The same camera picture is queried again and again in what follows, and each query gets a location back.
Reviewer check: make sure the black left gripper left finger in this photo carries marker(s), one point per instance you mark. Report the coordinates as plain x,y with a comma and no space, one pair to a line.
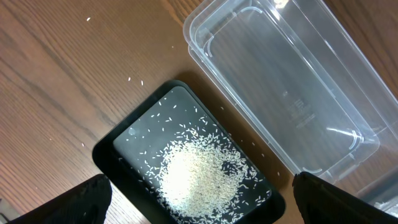
87,203

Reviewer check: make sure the clear plastic bin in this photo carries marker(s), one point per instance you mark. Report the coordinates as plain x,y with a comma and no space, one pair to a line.
300,81

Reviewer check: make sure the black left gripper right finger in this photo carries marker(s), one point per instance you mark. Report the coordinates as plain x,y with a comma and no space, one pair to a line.
321,202

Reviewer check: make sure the pile of white rice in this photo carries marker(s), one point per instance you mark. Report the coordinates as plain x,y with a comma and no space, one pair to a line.
192,168

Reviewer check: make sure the black waste tray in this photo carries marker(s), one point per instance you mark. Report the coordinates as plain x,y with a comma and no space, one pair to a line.
125,179

